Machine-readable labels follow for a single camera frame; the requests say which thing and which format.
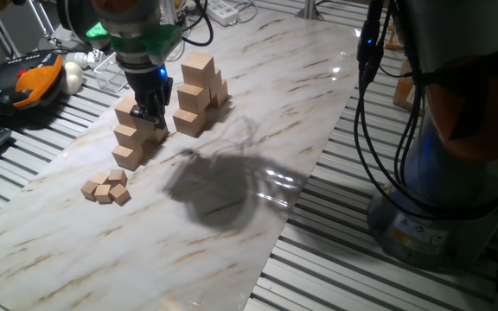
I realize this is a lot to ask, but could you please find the orange black teach pendant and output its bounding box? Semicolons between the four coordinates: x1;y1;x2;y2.
0;50;66;118

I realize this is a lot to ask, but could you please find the black cable connector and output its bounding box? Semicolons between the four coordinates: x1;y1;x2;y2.
355;0;385;86

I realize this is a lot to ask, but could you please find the clear plastic cup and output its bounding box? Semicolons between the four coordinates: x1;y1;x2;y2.
93;52;130;94

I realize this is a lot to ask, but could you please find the wooden stick rack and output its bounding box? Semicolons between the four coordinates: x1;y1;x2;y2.
385;22;405;51

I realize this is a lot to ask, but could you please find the small wooden cube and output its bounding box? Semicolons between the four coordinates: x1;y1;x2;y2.
94;184;114;205
91;171;111;187
109;183;132;206
80;180;99;202
107;168;129;187

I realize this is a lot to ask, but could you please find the marble pattern mat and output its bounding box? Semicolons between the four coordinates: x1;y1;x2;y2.
0;3;375;311

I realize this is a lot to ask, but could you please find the white plastic bottle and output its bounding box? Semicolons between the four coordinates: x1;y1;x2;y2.
64;49;105;70

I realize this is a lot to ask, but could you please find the white power strip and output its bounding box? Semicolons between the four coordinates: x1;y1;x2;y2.
205;0;240;26

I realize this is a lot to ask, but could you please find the white egg shaped object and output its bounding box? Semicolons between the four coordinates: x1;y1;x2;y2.
61;61;85;97

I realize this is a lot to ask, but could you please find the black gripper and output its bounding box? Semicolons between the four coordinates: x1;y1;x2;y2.
124;64;175;130

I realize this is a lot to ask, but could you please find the green wrist mount flange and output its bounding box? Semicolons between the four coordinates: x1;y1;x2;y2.
85;21;184;58

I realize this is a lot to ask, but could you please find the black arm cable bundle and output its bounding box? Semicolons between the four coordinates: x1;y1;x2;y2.
179;0;498;221

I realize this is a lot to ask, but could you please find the aluminium frame post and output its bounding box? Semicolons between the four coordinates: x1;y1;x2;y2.
161;0;179;26
294;0;324;22

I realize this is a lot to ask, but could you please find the large wooden cube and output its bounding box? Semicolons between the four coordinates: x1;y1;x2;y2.
211;79;230;110
207;67;224;100
182;52;216;88
172;107;208;138
176;81;212;115

